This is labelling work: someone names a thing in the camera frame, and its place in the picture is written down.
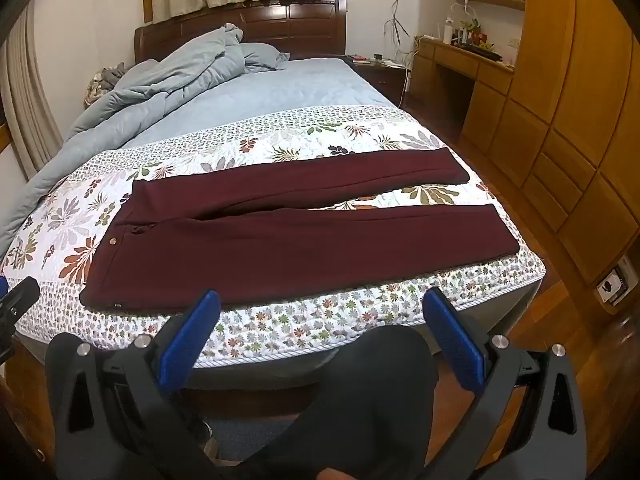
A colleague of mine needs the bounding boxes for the dark wooden nightstand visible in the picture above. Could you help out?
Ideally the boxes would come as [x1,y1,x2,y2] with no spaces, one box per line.
[345,54,413,108]

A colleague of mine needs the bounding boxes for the person's dark trousers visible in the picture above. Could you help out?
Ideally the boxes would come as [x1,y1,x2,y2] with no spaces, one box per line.
[240,326,441,480]

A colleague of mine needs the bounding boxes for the small white box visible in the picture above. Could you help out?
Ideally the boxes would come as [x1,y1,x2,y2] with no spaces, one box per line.
[595,255,636,311]

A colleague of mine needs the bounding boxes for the grey-blue duvet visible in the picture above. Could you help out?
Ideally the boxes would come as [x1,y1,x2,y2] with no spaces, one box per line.
[0,22,246,261]

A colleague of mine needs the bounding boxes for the dark wooden headboard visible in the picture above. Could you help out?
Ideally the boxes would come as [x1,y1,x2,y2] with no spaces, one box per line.
[134,0,348,63]

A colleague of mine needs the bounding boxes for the grey floor mat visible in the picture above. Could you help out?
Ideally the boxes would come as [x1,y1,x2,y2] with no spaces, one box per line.
[202,412,303,461]

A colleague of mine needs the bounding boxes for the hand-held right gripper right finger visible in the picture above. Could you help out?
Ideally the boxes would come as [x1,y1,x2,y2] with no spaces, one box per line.
[422,287,588,480]

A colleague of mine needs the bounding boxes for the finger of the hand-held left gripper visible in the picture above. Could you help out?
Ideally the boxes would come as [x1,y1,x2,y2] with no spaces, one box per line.
[0,276,40,322]

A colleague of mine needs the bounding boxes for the beige side curtain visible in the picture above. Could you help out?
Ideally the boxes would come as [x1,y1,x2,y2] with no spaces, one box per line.
[0,0,66,181]

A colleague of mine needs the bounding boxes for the dark grey bed base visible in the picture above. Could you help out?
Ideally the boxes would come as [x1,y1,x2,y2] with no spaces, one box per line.
[15,280,543,413]

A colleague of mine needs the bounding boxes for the light blue bed sheet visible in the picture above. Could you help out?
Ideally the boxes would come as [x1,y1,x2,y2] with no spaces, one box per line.
[122,56,401,150]

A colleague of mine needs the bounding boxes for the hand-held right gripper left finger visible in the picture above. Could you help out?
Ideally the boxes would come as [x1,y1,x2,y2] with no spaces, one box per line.
[45,289,223,480]

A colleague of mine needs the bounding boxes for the grey-blue pillow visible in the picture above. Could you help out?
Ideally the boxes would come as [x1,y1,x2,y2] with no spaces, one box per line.
[240,42,290,71]

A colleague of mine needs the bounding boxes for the light wooden desk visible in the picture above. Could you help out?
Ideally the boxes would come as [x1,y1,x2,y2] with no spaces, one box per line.
[411,35,516,156]

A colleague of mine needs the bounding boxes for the light wooden wardrobe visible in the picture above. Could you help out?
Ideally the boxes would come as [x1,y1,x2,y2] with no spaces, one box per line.
[512,0,640,313]

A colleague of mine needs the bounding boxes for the floral quilted bedspread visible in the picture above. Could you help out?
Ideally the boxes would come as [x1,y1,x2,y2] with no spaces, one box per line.
[0,104,547,368]

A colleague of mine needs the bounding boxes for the patterned grey cloth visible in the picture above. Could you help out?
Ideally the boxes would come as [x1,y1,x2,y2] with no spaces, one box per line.
[82,62,126,108]

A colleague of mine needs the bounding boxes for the maroon pants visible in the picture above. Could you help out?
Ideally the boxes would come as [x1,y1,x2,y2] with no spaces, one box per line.
[79,147,521,311]

